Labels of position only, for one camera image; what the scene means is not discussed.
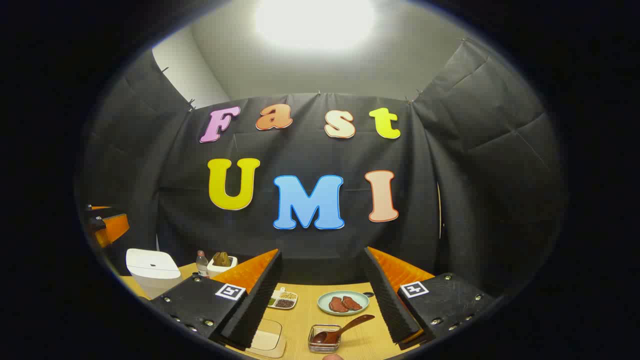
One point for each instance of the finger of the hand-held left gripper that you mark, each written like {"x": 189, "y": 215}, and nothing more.
{"x": 100, "y": 207}
{"x": 115, "y": 227}

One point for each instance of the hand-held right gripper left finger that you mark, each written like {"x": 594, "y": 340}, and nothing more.
{"x": 255, "y": 305}

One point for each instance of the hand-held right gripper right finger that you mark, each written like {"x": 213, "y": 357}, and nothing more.
{"x": 387, "y": 305}

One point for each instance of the white divided rice grain dish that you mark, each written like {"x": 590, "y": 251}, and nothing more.
{"x": 285, "y": 302}

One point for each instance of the brown wooden spoon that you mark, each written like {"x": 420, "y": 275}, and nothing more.
{"x": 350, "y": 326}

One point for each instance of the white rice cooker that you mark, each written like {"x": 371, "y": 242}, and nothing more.
{"x": 152, "y": 272}

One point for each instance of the red meat slice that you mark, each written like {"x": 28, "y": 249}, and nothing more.
{"x": 351, "y": 303}
{"x": 338, "y": 305}

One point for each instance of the white toaster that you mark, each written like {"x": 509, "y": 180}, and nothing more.
{"x": 220, "y": 271}

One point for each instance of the brown toast slice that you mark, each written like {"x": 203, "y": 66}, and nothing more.
{"x": 226, "y": 260}
{"x": 218, "y": 259}

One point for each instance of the pale green plate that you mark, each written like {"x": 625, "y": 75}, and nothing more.
{"x": 324, "y": 300}

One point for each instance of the clear plastic water bottle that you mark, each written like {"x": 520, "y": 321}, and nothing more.
{"x": 202, "y": 267}

